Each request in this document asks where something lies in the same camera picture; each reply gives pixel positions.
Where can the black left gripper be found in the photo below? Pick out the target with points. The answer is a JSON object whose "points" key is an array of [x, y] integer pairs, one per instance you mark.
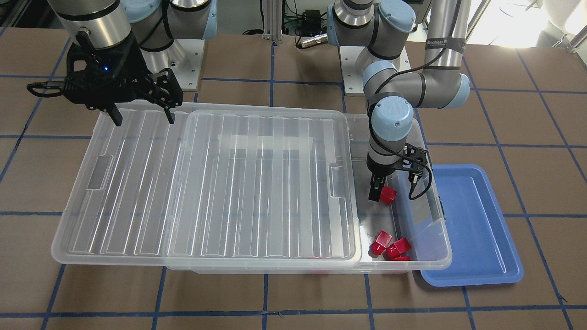
{"points": [[379, 171]]}

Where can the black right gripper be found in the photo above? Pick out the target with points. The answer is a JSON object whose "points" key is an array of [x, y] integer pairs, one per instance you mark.
{"points": [[131, 65]]}

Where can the clear plastic box lid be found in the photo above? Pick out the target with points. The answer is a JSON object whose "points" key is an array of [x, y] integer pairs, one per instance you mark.
{"points": [[116, 214]]}

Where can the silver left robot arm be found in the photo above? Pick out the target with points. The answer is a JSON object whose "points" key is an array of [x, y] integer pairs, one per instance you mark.
{"points": [[391, 95]]}

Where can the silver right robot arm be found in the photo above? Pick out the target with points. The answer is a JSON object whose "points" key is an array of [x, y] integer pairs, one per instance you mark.
{"points": [[154, 23]]}

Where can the clear plastic storage box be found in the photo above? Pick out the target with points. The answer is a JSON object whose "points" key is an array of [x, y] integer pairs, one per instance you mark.
{"points": [[289, 195]]}

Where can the red block top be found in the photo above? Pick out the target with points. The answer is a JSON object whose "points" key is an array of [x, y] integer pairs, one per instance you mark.
{"points": [[380, 243]]}

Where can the red block middle cluster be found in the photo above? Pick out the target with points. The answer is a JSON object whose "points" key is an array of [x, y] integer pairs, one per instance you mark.
{"points": [[399, 248]]}

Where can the black box latch upper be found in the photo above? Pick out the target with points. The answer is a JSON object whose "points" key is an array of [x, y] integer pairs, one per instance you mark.
{"points": [[441, 207]]}

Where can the blue plastic tray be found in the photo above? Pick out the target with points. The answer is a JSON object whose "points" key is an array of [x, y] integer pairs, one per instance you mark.
{"points": [[472, 246]]}

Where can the silver metal connector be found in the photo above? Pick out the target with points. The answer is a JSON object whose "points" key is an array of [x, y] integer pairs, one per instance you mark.
{"points": [[303, 44]]}

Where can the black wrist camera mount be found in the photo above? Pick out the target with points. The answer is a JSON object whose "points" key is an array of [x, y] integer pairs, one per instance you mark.
{"points": [[415, 163]]}

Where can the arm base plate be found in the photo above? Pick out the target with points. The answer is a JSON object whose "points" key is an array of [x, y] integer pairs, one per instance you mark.
{"points": [[354, 60], [184, 57]]}

